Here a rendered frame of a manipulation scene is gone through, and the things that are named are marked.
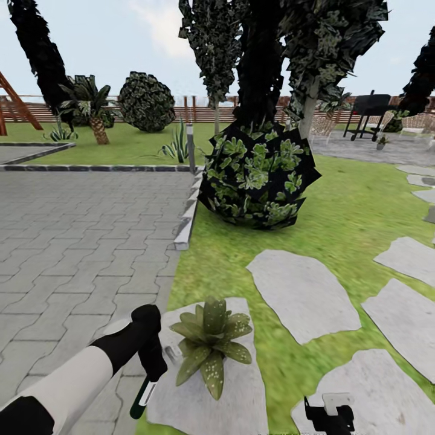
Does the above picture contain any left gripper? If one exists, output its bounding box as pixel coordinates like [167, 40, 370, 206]
[137, 343, 167, 382]

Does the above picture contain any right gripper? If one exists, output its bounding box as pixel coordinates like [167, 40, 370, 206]
[304, 396, 355, 435]

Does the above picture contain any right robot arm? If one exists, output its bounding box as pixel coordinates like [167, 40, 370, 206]
[304, 393, 356, 435]

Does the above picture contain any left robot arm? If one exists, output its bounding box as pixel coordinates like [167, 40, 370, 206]
[0, 304, 185, 435]

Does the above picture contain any insectifuge atomizer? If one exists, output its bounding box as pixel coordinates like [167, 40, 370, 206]
[130, 376, 159, 419]

